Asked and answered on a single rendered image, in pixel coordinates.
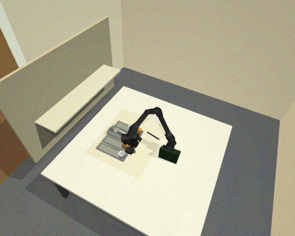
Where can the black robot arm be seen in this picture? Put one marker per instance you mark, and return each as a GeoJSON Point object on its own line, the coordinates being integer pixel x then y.
{"type": "Point", "coordinates": [132, 135]}

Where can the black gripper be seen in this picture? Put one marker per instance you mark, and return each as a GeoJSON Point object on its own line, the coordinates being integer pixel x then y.
{"type": "Point", "coordinates": [131, 149]}

